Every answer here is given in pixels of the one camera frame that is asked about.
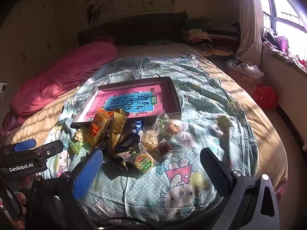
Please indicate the white wardrobe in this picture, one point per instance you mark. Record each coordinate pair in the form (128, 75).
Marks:
(28, 40)

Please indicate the gold snack packet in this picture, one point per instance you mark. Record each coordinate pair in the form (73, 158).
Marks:
(117, 127)

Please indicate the cream curtain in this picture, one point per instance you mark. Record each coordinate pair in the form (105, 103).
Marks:
(249, 28)

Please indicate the pink patterned cloth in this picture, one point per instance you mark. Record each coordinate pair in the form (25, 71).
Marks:
(244, 83)

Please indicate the clothes on windowsill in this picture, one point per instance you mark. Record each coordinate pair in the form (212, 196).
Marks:
(283, 45)

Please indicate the clear packet brown cookie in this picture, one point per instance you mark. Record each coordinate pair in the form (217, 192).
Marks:
(174, 128)

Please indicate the bed with beige sheet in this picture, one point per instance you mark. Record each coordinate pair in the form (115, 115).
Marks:
(261, 124)

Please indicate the blue cookie packet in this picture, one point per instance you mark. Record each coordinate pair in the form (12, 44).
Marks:
(132, 134)

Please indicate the pink blanket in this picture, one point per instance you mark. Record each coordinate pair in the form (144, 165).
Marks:
(60, 76)

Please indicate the brown chocolate bar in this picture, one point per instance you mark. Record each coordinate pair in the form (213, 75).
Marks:
(99, 146)

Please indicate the clear packet yellow pastry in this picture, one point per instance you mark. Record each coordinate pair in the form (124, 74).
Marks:
(148, 143)

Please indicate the round cracker packet green label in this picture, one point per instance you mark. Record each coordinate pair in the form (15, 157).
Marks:
(142, 161)

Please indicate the clear packet red date cake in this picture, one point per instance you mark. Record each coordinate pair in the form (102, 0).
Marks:
(165, 147)

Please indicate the dark headboard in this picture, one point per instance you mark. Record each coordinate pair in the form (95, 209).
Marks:
(144, 28)

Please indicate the orange snack packet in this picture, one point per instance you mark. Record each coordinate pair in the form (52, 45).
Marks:
(98, 127)

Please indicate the cartoon printed quilt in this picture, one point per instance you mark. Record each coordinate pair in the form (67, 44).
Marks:
(203, 115)

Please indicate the pile of clothes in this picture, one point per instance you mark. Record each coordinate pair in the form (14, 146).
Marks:
(203, 36)

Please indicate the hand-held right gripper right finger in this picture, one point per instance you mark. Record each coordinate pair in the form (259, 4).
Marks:
(215, 172)

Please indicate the grey cardboard box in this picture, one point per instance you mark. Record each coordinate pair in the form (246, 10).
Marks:
(171, 100)

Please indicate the person's left hand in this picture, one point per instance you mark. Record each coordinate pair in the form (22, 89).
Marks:
(24, 184)

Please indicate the window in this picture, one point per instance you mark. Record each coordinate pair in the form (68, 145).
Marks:
(287, 12)

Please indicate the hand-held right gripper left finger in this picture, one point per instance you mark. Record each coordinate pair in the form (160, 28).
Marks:
(87, 172)

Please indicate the red plastic bag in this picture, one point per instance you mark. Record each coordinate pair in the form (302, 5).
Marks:
(263, 98)

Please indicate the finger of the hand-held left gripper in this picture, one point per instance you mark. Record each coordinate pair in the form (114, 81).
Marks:
(51, 147)
(24, 145)

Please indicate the dark cookie packet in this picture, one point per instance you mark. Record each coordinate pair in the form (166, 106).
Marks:
(124, 155)

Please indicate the white cloth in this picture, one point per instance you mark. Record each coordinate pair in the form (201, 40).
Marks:
(244, 68)

